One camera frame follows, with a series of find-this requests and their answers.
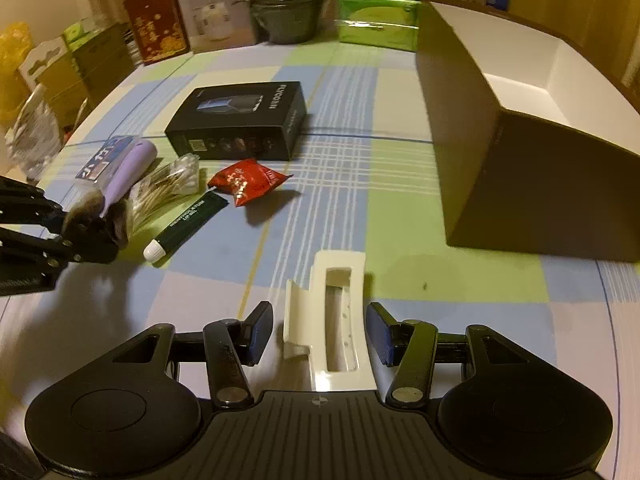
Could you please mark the black product box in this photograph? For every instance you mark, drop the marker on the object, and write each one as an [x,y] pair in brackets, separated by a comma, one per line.
[235,115]

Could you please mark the green white small box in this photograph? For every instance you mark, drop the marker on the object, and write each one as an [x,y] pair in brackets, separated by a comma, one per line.
[80,32]

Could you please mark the clear blue label floss box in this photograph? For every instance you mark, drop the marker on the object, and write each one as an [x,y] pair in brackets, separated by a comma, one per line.
[102,157]

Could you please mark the dark green lip gel tube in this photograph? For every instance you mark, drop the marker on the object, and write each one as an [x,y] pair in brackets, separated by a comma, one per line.
[192,215]

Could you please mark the white appliance picture box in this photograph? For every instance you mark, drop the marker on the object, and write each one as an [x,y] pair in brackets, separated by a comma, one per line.
[215,10]

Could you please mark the dark glass jar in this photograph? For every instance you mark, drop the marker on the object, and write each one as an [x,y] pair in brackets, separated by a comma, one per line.
[285,15]

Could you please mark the tan box with cream hanger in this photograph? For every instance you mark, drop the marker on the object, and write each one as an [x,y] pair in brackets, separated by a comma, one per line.
[47,77]

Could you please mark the red gold-print box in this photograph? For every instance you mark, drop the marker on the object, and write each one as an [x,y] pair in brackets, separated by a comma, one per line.
[155,30]

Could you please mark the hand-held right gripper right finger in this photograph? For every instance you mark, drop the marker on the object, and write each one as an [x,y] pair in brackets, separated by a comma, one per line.
[380,336]

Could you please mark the clear bag of cotton swabs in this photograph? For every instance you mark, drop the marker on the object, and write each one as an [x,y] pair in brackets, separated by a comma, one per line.
[167,185]

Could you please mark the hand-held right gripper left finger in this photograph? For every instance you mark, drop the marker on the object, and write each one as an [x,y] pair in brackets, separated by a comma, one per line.
[260,334]

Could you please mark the brown cardboard box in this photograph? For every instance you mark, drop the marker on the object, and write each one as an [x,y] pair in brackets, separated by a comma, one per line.
[102,67]

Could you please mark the red snack packet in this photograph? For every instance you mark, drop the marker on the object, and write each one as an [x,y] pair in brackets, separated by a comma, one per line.
[247,180]

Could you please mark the shiny green packet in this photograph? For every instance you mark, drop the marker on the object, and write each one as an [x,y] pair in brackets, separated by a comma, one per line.
[375,25]

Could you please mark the large brown white-lined box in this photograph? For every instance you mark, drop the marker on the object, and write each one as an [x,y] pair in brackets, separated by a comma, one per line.
[525,185]

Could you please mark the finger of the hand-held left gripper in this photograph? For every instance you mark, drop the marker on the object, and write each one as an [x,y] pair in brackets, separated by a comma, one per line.
[30,210]
[50,250]

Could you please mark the clear plastic bag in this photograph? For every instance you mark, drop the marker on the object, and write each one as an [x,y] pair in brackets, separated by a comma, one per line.
[32,135]

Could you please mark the white plastic holder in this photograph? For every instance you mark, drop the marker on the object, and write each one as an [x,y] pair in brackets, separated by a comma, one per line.
[337,260]

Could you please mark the yellow plastic bag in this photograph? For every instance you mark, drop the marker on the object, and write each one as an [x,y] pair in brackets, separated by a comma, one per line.
[12,65]

